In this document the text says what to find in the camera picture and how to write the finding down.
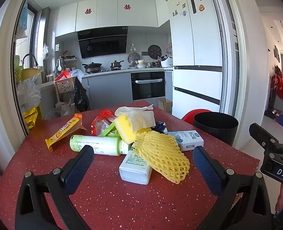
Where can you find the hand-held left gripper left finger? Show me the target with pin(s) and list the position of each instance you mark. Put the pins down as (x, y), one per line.
(80, 167)

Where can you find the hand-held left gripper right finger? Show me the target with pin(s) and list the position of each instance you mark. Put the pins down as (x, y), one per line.
(207, 170)

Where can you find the white and blue box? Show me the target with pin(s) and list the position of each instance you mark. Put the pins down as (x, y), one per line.
(189, 140)

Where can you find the black trash bin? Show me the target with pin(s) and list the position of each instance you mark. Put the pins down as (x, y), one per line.
(215, 127)

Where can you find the white bottle with green cap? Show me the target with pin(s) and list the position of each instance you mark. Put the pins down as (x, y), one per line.
(134, 170)

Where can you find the person's right hand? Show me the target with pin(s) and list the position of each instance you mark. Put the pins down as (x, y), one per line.
(280, 198)

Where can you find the light green bottle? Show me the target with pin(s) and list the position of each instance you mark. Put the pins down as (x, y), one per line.
(96, 146)

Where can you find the orange snack packet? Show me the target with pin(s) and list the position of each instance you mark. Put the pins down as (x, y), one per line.
(65, 129)

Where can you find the yellow foam fruit net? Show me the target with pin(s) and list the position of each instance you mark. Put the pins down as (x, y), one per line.
(138, 143)
(165, 158)

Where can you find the green packet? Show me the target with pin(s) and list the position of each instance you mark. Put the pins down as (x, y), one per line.
(110, 130)

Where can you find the red and clear plastic packet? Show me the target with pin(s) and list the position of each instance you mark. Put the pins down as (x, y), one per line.
(100, 122)

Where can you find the red round stool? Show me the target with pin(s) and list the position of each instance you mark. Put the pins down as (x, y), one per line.
(191, 116)

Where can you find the yellow sponge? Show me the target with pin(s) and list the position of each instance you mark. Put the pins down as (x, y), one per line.
(124, 129)

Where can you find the dark blue packet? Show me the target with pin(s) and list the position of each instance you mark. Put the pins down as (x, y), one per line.
(160, 125)

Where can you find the black plastic bag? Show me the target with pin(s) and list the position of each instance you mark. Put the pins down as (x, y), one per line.
(80, 98)

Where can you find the gold foil packet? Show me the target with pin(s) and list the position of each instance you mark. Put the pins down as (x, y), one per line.
(32, 117)

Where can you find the cardboard box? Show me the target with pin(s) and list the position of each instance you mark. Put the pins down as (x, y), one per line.
(165, 105)

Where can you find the white paper towel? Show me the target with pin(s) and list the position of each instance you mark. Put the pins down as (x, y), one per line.
(141, 119)

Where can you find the grey lower cabinets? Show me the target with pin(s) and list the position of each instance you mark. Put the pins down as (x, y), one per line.
(108, 91)

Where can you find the clear plastic bag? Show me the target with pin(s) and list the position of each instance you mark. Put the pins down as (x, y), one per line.
(77, 73)
(29, 93)

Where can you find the red plastic basket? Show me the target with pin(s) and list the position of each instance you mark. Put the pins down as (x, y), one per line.
(62, 75)

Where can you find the black wok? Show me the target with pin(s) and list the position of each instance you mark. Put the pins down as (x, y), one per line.
(92, 66)

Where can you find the black built-in oven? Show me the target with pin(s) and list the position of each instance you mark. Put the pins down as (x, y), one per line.
(147, 86)

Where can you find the yellow basin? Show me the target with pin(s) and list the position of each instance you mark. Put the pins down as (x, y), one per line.
(30, 74)

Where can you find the dark cooking pot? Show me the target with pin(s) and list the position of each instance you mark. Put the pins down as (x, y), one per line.
(116, 65)

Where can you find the white refrigerator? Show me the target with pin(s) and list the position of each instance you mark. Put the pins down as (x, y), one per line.
(203, 40)

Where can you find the white rice cooker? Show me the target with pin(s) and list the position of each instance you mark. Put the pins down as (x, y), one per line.
(166, 61)

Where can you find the stack of bowls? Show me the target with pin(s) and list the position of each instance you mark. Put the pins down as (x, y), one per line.
(141, 64)

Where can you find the round steamer rack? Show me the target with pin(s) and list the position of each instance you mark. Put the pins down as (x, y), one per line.
(133, 58)

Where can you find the kitchen faucet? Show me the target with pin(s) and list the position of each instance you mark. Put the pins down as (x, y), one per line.
(27, 57)

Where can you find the black range hood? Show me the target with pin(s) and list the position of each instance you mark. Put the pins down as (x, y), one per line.
(100, 43)

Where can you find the round multi-cup pan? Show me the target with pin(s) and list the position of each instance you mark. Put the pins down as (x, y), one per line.
(154, 51)

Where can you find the white upper cabinets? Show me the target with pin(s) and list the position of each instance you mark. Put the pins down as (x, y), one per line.
(108, 16)

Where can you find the red paper sticker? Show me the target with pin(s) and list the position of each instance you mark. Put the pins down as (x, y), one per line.
(88, 11)
(126, 7)

